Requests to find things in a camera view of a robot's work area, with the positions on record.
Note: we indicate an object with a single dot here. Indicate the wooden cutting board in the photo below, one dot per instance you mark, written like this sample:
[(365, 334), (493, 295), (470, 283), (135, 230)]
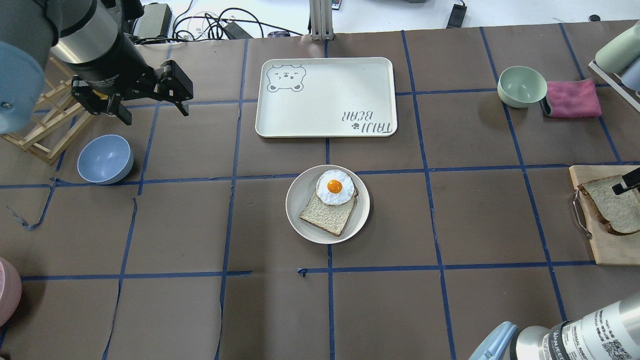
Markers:
[(607, 248)]

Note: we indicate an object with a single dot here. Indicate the blue bowl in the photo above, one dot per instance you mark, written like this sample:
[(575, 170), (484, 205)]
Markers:
[(105, 160)]

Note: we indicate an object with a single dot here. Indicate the bread slice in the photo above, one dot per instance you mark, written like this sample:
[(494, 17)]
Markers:
[(329, 218), (619, 213)]

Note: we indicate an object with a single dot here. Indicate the bread slice on plate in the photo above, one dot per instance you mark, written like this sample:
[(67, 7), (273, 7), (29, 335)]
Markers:
[(329, 218)]

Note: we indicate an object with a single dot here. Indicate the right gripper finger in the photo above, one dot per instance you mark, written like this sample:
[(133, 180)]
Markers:
[(629, 182)]

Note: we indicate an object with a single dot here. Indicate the white wire cup rack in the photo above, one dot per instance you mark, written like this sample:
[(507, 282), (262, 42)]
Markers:
[(616, 83)]

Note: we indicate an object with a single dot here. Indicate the pink bowl with ice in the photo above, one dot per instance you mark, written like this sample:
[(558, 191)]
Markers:
[(10, 290)]

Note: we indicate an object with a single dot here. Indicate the pink cloth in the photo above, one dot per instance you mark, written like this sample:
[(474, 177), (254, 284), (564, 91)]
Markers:
[(571, 99)]

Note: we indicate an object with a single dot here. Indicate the pale green cup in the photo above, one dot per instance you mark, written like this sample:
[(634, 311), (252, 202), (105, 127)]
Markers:
[(620, 52)]

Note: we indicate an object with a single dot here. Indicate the wooden cup rack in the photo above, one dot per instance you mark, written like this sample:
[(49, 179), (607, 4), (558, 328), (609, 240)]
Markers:
[(55, 107)]

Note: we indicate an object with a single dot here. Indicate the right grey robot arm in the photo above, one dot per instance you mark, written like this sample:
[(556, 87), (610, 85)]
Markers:
[(609, 333)]

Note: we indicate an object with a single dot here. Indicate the black electronics box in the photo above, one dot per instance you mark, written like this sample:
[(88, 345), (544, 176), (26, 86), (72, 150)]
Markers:
[(154, 22)]

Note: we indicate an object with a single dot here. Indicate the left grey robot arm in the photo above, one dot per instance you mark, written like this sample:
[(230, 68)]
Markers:
[(87, 36)]

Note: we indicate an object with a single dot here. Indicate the cream round plate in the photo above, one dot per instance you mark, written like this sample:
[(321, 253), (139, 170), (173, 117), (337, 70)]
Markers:
[(301, 190)]

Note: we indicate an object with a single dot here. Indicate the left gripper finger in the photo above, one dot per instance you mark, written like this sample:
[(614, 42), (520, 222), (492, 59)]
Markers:
[(182, 104), (119, 111)]

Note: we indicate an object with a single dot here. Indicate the fried egg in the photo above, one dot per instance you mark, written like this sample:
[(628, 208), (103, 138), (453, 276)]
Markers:
[(335, 187)]

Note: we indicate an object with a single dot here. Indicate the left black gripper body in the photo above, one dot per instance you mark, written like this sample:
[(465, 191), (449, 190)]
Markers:
[(111, 61)]

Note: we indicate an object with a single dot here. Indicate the green bowl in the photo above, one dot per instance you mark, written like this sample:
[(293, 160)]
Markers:
[(521, 87)]

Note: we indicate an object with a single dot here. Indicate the black power adapter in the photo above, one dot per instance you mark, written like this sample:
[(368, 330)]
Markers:
[(457, 16)]

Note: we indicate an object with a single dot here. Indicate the cream bear serving tray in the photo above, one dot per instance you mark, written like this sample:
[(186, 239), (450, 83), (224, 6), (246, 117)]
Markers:
[(342, 97)]

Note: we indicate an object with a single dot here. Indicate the aluminium frame post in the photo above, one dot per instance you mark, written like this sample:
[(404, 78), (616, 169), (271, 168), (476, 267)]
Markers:
[(321, 20)]

